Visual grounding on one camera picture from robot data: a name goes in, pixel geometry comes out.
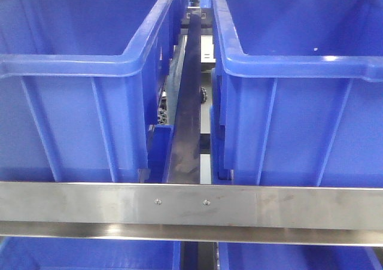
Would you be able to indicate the lower blue bin right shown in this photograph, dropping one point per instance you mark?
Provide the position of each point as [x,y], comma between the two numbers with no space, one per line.
[282,256]

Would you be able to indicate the blue bin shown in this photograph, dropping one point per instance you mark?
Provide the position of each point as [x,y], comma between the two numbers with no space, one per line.
[282,256]
[69,253]
[80,87]
[297,93]

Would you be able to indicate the blue bin front left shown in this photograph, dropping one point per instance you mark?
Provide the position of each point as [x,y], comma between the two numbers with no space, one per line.
[80,87]

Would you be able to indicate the blue bin front right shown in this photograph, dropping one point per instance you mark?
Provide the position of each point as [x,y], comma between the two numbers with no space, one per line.
[297,93]

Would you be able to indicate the lower blue bin left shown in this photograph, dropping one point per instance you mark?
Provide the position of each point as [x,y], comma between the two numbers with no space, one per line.
[69,253]

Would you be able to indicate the steel shelf front rail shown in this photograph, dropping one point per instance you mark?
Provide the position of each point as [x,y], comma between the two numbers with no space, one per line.
[188,212]

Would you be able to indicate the dark shelf divider rail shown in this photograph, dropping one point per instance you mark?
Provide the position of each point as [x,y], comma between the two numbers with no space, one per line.
[183,91]

